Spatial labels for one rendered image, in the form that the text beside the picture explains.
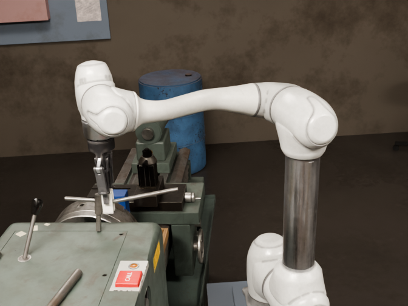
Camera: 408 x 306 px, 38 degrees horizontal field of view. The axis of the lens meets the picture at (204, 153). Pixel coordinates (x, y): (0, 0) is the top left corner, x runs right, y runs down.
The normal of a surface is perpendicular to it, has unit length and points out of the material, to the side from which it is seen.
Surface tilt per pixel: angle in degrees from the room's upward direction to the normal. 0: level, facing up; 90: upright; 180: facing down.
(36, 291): 0
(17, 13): 90
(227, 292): 0
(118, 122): 88
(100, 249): 0
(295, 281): 55
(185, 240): 90
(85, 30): 90
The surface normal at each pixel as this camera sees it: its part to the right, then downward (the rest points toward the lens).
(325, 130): 0.33, 0.26
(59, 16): 0.05, 0.39
